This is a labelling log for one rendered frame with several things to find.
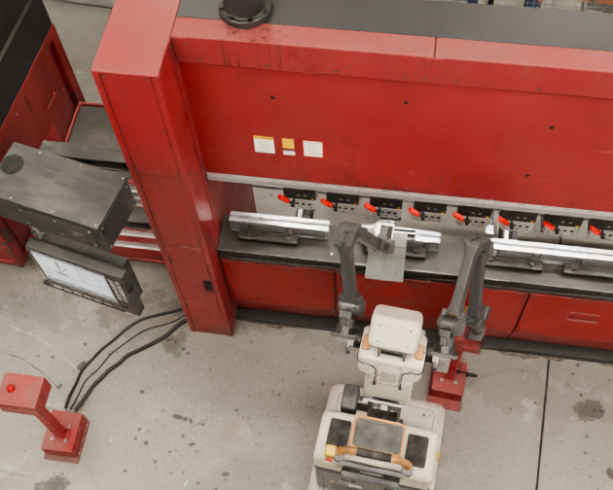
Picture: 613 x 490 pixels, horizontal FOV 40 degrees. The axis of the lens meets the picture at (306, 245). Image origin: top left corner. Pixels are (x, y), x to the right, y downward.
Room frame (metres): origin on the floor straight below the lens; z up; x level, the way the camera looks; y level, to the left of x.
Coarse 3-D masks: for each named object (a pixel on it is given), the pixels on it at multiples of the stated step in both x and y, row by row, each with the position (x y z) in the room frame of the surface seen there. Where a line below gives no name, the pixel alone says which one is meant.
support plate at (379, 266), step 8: (400, 240) 2.02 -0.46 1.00; (400, 248) 1.98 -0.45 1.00; (368, 256) 1.95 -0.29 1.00; (376, 256) 1.94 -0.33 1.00; (384, 256) 1.94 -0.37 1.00; (392, 256) 1.94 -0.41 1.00; (400, 256) 1.93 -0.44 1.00; (368, 264) 1.90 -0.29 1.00; (376, 264) 1.90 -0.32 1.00; (384, 264) 1.89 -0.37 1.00; (392, 264) 1.89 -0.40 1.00; (400, 264) 1.89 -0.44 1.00; (368, 272) 1.86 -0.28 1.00; (376, 272) 1.86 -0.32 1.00; (384, 272) 1.85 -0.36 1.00; (392, 272) 1.85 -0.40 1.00; (400, 272) 1.84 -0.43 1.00; (384, 280) 1.81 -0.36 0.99; (392, 280) 1.81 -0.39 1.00; (400, 280) 1.80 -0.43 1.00
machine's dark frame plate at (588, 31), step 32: (192, 0) 2.38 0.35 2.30; (288, 0) 2.34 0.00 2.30; (320, 0) 2.33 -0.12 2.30; (352, 0) 2.32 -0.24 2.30; (384, 0) 2.30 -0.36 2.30; (416, 0) 2.29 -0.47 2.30; (384, 32) 2.15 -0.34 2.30; (416, 32) 2.13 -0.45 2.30; (448, 32) 2.12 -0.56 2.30; (480, 32) 2.11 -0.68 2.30; (512, 32) 2.10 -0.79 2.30; (544, 32) 2.09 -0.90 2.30; (576, 32) 2.08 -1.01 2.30; (608, 32) 2.06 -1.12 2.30
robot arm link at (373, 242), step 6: (360, 228) 1.75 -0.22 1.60; (366, 228) 1.77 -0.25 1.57; (360, 234) 1.73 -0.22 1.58; (366, 234) 1.75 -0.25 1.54; (372, 234) 1.83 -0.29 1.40; (360, 240) 1.77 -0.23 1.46; (366, 240) 1.79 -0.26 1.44; (372, 240) 1.82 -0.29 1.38; (378, 240) 1.85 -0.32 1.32; (384, 240) 1.88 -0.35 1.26; (372, 246) 1.81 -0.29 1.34; (378, 246) 1.83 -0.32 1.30
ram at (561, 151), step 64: (192, 64) 2.22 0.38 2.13; (256, 128) 2.17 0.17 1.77; (320, 128) 2.12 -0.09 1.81; (384, 128) 2.06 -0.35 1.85; (448, 128) 2.01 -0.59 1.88; (512, 128) 1.96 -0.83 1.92; (576, 128) 1.91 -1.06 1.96; (448, 192) 2.00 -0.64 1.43; (512, 192) 1.94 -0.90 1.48; (576, 192) 1.89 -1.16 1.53
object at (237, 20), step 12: (228, 0) 2.26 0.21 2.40; (240, 0) 2.24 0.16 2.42; (252, 0) 2.24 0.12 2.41; (264, 0) 2.29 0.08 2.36; (228, 12) 2.27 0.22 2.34; (240, 12) 2.24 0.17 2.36; (252, 12) 2.24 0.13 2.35; (264, 12) 2.26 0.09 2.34; (228, 24) 2.24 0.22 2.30; (240, 24) 2.22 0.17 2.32; (252, 24) 2.22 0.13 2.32
